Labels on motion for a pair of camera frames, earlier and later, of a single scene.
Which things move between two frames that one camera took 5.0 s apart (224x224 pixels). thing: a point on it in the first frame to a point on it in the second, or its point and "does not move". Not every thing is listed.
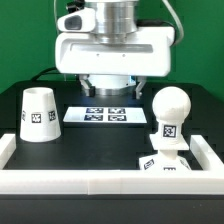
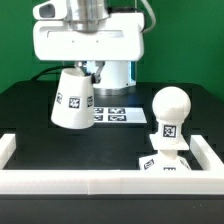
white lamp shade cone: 39,121 to 73,104
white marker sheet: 105,114 does not move
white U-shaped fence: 205,176 does not move
